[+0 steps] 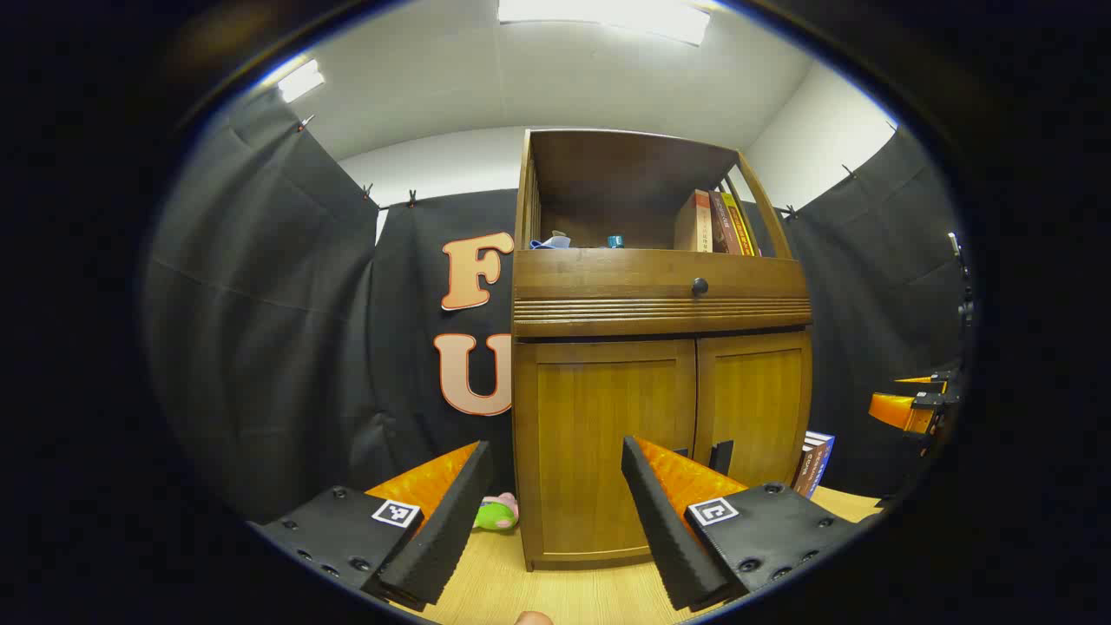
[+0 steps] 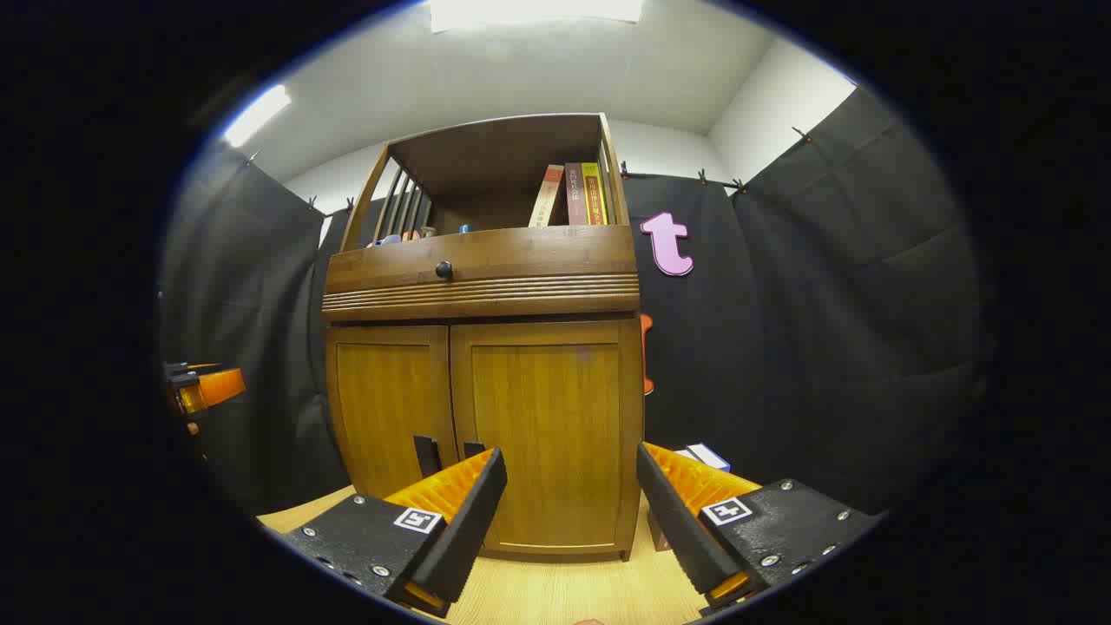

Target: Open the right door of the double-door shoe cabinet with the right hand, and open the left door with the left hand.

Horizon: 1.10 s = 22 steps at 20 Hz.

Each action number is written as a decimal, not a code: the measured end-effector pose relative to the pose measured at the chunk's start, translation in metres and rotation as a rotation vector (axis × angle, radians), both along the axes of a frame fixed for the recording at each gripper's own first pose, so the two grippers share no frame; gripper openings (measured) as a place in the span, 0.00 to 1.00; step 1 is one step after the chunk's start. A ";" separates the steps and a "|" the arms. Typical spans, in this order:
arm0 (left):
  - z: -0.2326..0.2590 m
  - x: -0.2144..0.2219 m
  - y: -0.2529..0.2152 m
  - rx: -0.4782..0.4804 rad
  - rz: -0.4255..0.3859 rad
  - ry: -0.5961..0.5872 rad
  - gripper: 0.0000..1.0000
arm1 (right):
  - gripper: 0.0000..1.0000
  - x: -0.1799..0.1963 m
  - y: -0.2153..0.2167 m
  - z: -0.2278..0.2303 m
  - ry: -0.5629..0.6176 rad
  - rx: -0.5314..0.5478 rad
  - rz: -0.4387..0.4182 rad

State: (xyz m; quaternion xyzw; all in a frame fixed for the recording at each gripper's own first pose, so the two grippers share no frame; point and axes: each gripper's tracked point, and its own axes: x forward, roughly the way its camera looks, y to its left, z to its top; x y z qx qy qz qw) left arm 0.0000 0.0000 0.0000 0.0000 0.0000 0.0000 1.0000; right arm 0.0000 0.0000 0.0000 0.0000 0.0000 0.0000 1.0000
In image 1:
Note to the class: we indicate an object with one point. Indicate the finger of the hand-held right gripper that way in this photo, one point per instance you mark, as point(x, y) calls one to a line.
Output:
point(929, 378)
point(898, 411)

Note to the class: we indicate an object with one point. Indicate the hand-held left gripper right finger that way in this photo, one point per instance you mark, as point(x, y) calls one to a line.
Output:
point(660, 529)

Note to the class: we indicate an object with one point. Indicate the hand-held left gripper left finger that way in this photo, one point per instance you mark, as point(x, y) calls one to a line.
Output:
point(443, 529)

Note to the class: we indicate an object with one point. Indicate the wooden cabinet door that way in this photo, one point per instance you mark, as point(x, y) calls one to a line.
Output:
point(755, 399)
point(599, 434)

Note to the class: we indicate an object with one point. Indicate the brown wooden double-door shoe cabinet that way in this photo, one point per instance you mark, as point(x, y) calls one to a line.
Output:
point(608, 174)

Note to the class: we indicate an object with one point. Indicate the wooden cabinet drawer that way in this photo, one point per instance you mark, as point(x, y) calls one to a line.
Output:
point(608, 286)

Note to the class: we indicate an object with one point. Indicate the green and pink plush toy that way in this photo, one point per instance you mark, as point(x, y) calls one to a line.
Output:
point(499, 514)

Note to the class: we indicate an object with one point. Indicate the black round drawer knob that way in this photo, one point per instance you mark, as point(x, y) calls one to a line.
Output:
point(700, 286)

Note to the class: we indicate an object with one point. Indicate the yellow book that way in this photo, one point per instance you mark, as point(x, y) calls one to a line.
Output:
point(743, 227)

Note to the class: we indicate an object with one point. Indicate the dark red book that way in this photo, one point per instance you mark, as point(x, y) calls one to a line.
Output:
point(726, 227)

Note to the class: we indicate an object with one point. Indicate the black backdrop cloth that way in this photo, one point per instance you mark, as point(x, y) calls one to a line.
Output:
point(260, 347)

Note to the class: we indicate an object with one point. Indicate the tan book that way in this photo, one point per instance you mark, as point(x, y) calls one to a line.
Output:
point(693, 224)

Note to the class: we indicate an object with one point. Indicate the light blue cloth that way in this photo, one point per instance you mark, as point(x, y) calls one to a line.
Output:
point(550, 242)

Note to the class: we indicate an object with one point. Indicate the large ceiling light panel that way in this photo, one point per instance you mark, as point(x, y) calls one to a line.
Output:
point(608, 16)

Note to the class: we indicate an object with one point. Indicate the small ceiling light panel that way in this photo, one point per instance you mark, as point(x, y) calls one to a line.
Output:
point(300, 81)

